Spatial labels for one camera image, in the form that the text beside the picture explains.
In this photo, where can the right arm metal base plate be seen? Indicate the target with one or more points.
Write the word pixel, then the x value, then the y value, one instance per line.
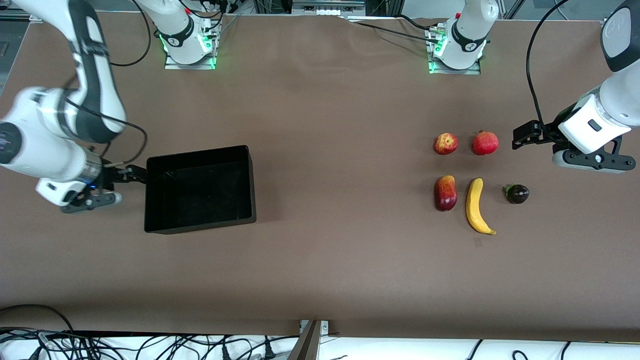
pixel 190 66

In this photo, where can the black plastic box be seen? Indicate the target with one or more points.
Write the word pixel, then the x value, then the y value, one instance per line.
pixel 200 195

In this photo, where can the red yellow apple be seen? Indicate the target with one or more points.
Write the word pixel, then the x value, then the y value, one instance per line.
pixel 445 143

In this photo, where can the dark purple eggplant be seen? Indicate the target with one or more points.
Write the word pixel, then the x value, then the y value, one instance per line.
pixel 518 194

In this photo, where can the red mango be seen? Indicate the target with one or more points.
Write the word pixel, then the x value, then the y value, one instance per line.
pixel 445 194

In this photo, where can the red pomegranate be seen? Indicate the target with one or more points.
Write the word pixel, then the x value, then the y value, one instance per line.
pixel 485 143

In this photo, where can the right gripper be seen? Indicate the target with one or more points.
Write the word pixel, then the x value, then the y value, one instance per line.
pixel 111 175

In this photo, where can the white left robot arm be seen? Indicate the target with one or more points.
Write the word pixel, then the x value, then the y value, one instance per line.
pixel 620 95

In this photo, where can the yellow banana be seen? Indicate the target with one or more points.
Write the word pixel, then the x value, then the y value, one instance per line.
pixel 474 205

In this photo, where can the grey equipment rack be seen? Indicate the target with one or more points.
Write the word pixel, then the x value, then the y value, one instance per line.
pixel 330 4

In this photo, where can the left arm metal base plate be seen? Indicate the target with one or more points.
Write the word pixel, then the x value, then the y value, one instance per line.
pixel 452 71

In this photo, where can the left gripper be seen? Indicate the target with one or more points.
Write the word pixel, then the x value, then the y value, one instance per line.
pixel 548 131

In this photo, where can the grey metal bracket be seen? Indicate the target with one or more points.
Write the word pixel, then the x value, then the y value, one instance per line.
pixel 307 345

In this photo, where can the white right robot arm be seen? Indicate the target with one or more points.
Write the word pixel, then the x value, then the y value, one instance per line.
pixel 40 145

